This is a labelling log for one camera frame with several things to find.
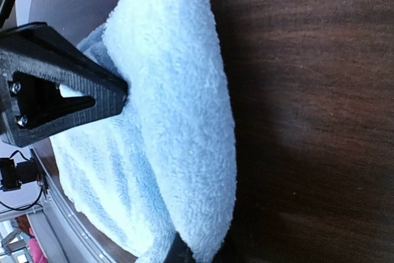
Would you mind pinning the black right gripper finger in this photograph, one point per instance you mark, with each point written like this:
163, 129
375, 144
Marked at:
179, 252

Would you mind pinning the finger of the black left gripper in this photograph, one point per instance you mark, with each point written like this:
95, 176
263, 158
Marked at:
34, 107

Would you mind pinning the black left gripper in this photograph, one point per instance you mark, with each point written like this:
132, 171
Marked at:
38, 50

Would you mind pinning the light blue towel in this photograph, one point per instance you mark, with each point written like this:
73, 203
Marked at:
166, 165

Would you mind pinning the front aluminium rail panel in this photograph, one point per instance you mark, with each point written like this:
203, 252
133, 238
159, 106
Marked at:
79, 239

